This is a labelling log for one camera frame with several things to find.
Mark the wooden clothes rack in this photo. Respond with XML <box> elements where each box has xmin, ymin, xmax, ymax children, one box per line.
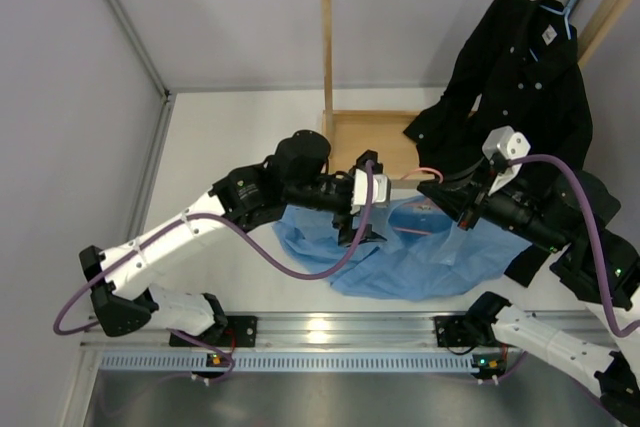
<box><xmin>318</xmin><ymin>0</ymin><xmax>640</xmax><ymax>190</ymax></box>

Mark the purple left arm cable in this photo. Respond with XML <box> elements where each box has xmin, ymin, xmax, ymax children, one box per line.
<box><xmin>53</xmin><ymin>160</ymin><xmax>375</xmax><ymax>336</ymax></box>

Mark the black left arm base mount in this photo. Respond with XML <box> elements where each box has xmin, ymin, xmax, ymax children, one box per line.
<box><xmin>167</xmin><ymin>315</ymin><xmax>257</xmax><ymax>348</ymax></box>

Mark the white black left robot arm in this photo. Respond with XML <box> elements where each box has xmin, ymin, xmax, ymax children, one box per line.
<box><xmin>79</xmin><ymin>130</ymin><xmax>391</xmax><ymax>346</ymax></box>

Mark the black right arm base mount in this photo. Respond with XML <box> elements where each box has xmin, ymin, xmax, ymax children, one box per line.
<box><xmin>433</xmin><ymin>314</ymin><xmax>523</xmax><ymax>352</ymax></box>

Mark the aluminium mounting rail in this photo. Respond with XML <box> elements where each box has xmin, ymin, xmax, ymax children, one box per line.
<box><xmin>80</xmin><ymin>311</ymin><xmax>614</xmax><ymax>352</ymax></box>

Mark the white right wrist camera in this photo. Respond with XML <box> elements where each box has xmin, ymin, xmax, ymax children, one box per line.
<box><xmin>481</xmin><ymin>126</ymin><xmax>531</xmax><ymax>196</ymax></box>

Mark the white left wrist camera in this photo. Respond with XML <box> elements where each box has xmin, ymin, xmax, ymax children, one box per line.
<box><xmin>351</xmin><ymin>169</ymin><xmax>391</xmax><ymax>211</ymax></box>

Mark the light blue button shirt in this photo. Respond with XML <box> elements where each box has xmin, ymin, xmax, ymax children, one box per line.
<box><xmin>272</xmin><ymin>196</ymin><xmax>531</xmax><ymax>301</ymax></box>

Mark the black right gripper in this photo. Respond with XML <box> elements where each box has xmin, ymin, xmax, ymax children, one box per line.
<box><xmin>417</xmin><ymin>158</ymin><xmax>569</xmax><ymax>254</ymax></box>

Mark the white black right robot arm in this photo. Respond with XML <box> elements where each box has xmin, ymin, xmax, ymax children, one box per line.
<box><xmin>418</xmin><ymin>154</ymin><xmax>639</xmax><ymax>426</ymax></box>

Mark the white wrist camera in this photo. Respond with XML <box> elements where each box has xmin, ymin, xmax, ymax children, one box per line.
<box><xmin>481</xmin><ymin>126</ymin><xmax>531</xmax><ymax>196</ymax></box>
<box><xmin>351</xmin><ymin>169</ymin><xmax>391</xmax><ymax>211</ymax></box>

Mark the pink wire hanger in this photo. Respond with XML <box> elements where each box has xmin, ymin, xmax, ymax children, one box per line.
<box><xmin>389</xmin><ymin>165</ymin><xmax>446</xmax><ymax>237</ymax></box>

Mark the grey slotted cable duct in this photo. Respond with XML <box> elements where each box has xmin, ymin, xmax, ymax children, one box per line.
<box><xmin>100</xmin><ymin>351</ymin><xmax>504</xmax><ymax>374</ymax></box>

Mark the black button shirt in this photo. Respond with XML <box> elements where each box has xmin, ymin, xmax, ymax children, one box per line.
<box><xmin>403</xmin><ymin>0</ymin><xmax>594</xmax><ymax>288</ymax></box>

